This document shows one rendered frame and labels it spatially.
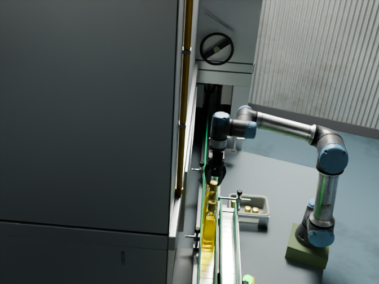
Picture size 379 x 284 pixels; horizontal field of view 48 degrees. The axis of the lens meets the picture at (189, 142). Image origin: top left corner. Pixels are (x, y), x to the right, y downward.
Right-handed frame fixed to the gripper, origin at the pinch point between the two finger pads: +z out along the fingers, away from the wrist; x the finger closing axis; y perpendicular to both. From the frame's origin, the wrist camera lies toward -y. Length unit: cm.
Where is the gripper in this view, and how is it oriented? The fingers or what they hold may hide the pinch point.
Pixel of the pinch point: (213, 184)
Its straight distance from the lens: 199.5
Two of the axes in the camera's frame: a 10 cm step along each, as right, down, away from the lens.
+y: 0.8, -5.1, 8.6
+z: -0.6, 8.6, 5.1
